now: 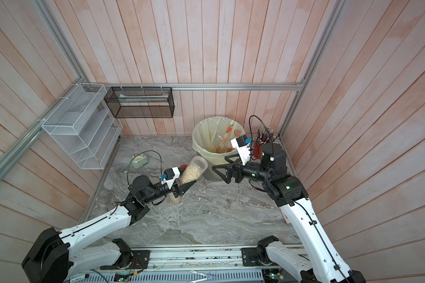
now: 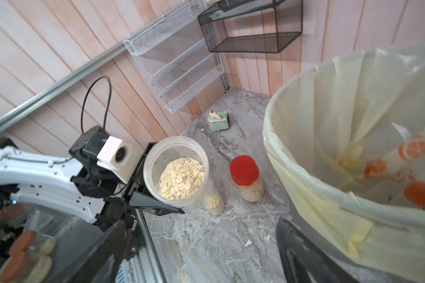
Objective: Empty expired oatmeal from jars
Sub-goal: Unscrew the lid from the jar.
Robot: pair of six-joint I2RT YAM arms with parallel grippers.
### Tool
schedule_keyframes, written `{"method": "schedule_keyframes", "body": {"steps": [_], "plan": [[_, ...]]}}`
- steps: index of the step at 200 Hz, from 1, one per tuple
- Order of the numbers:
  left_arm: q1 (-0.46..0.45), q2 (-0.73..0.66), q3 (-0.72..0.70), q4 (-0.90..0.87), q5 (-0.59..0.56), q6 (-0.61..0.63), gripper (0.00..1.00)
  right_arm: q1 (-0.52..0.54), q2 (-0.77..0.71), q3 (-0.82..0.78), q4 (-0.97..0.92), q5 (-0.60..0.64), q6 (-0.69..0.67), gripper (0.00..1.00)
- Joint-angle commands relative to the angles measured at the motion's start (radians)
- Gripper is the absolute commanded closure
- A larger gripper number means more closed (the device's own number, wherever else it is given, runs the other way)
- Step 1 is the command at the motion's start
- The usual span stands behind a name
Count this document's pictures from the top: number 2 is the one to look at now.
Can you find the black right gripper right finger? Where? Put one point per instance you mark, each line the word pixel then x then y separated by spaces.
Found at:
pixel 303 261

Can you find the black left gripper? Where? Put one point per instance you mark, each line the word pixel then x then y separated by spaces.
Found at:
pixel 99 177

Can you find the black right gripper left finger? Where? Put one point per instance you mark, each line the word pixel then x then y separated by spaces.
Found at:
pixel 86 254

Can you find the wide oatmeal jar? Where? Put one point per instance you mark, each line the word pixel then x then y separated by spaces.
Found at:
pixel 176 172

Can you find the small oatmeal jar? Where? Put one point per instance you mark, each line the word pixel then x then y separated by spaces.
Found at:
pixel 213 202

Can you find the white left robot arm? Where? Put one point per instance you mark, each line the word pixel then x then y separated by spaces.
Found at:
pixel 45 182

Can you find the red lidded oatmeal jar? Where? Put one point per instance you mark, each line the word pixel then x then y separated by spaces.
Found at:
pixel 246 176

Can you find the grey trash bin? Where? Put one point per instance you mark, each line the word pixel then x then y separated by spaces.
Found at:
pixel 360 273

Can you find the green small box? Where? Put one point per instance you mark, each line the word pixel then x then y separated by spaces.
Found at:
pixel 218 121

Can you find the cream trash bag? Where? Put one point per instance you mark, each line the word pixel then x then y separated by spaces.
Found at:
pixel 347 140

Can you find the white wire mesh shelf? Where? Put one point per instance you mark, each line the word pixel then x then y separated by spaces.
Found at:
pixel 172 54

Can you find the black wire mesh basket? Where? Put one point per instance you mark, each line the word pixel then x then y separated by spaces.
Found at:
pixel 265 26

